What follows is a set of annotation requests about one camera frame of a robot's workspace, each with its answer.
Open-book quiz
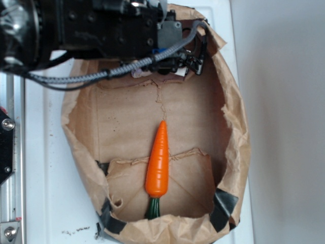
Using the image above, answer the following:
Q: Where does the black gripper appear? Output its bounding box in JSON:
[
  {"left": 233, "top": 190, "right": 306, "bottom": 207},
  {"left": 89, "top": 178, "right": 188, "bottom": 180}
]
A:
[{"left": 59, "top": 0, "right": 183, "bottom": 62}]

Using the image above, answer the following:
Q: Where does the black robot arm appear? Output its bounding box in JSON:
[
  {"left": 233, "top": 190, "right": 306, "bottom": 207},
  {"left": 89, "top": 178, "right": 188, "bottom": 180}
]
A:
[{"left": 1, "top": 1, "right": 182, "bottom": 74}]

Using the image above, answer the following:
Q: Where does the brown paper bag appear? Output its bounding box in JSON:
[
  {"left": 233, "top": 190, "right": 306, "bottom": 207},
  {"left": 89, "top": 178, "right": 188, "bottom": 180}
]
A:
[{"left": 61, "top": 4, "right": 251, "bottom": 244}]

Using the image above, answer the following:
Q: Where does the orange plastic toy carrot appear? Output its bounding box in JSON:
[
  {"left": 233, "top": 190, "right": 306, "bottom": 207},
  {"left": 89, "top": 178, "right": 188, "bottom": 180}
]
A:
[{"left": 145, "top": 120, "right": 169, "bottom": 220}]

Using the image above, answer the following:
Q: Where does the grey braided cable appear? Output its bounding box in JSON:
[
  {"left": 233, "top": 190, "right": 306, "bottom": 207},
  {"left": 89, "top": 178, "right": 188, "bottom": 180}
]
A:
[{"left": 27, "top": 21, "right": 206, "bottom": 84}]

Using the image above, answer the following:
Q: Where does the aluminium extrusion rail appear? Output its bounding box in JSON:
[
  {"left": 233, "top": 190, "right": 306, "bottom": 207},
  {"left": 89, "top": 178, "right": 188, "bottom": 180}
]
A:
[{"left": 1, "top": 73, "right": 25, "bottom": 243}]

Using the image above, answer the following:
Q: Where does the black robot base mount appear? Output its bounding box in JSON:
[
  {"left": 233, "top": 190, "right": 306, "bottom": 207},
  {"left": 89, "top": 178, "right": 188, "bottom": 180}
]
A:
[{"left": 0, "top": 106, "right": 15, "bottom": 186}]

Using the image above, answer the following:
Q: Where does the metal corner bracket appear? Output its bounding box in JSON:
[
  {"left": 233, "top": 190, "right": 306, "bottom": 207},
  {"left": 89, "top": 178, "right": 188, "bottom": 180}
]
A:
[{"left": 1, "top": 221, "right": 21, "bottom": 244}]

